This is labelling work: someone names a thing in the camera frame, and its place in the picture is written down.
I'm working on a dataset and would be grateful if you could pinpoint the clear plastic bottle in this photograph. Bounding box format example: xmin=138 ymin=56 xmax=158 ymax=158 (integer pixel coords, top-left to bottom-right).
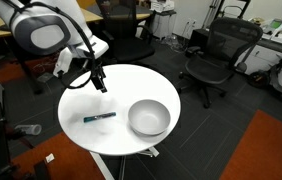
xmin=14 ymin=123 xmax=43 ymax=136

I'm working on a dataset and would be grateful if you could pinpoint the black mesh office chair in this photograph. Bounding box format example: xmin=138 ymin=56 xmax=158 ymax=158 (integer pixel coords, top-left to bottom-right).
xmin=178 ymin=17 xmax=264 ymax=109

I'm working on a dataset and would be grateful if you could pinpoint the white table base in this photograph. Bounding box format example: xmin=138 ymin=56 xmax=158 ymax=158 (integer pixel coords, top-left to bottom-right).
xmin=89 ymin=146 xmax=161 ymax=180

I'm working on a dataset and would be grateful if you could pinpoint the silver metal bowl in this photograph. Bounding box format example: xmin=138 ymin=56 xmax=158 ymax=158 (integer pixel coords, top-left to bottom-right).
xmin=127 ymin=98 xmax=172 ymax=137

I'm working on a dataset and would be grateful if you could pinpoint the small white paper tag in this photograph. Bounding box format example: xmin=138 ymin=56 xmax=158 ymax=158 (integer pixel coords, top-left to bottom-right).
xmin=45 ymin=152 xmax=56 ymax=164

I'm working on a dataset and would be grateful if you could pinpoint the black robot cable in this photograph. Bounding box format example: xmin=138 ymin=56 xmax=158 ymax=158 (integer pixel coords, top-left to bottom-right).
xmin=0 ymin=0 xmax=106 ymax=91

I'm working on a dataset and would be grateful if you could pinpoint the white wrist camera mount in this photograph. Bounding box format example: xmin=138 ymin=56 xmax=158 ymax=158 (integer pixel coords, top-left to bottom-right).
xmin=52 ymin=47 xmax=74 ymax=79

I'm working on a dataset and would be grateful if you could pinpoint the black electric scooter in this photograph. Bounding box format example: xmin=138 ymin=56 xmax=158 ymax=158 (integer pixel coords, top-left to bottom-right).
xmin=246 ymin=49 xmax=282 ymax=103

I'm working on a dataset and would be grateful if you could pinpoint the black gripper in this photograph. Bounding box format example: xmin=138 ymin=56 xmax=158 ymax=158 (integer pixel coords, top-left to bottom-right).
xmin=87 ymin=57 xmax=109 ymax=93

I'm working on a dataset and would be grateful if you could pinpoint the dark teal marker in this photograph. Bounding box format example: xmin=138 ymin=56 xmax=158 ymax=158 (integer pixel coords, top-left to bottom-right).
xmin=83 ymin=111 xmax=118 ymax=124

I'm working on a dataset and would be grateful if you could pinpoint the white cabinet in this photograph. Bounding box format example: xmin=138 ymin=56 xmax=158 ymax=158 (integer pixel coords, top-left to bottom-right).
xmin=150 ymin=0 xmax=178 ymax=40

